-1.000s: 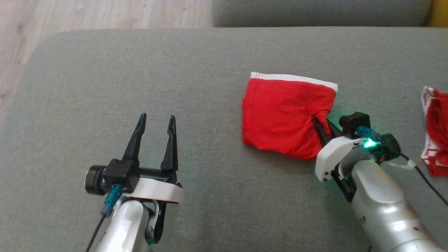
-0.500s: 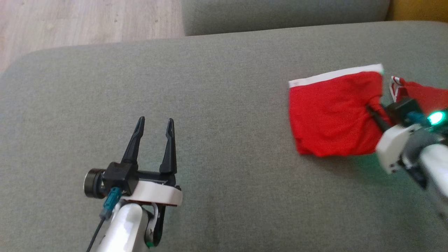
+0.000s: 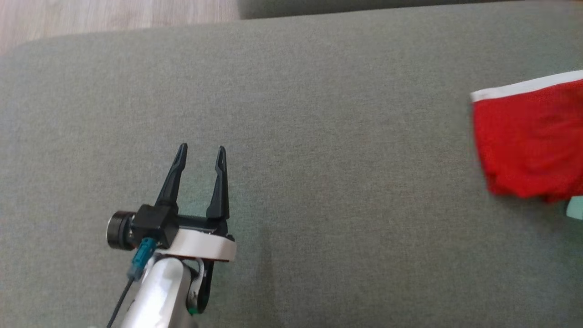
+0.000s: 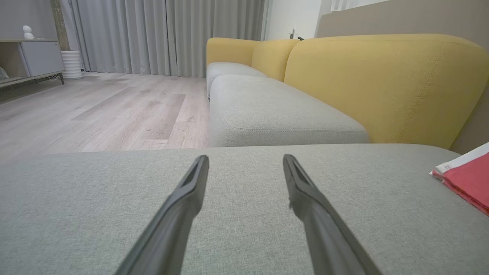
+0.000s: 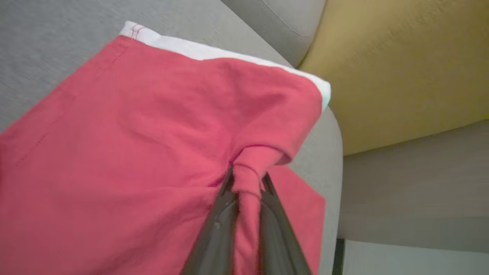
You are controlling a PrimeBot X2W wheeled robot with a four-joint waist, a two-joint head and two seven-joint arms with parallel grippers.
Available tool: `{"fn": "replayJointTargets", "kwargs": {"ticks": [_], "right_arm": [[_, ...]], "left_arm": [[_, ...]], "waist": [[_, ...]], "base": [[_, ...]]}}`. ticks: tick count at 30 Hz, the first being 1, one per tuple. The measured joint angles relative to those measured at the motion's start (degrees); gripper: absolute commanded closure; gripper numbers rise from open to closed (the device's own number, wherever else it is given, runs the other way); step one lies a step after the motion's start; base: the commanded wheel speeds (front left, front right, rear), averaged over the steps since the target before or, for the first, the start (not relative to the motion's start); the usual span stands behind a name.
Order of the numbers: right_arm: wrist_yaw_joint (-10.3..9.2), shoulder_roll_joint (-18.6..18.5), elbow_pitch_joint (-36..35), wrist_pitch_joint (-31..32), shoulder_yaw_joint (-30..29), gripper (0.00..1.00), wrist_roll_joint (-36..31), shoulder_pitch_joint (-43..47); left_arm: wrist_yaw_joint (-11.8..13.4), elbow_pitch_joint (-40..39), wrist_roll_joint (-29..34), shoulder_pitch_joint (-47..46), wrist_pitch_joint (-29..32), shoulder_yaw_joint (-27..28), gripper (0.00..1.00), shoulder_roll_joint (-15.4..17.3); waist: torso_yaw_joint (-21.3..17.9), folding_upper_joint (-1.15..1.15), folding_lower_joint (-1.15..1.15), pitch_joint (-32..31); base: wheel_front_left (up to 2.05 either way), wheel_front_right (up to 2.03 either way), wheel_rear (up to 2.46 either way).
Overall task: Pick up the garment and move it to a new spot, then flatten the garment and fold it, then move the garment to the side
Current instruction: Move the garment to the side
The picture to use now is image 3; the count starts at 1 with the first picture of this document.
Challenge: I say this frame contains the grey sofa back cushion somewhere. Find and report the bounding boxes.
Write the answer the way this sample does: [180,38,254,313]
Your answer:
[237,0,524,20]

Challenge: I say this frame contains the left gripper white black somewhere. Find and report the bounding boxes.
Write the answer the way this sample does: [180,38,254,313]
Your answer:
[154,143,237,263]

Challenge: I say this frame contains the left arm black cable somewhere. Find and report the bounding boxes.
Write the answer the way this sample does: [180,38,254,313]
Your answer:
[107,237,158,328]

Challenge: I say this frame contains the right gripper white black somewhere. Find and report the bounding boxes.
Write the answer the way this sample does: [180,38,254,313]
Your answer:
[566,196,583,220]

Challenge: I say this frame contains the red white-striped basketball shorts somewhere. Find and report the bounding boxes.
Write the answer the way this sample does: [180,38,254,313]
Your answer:
[470,70,583,203]

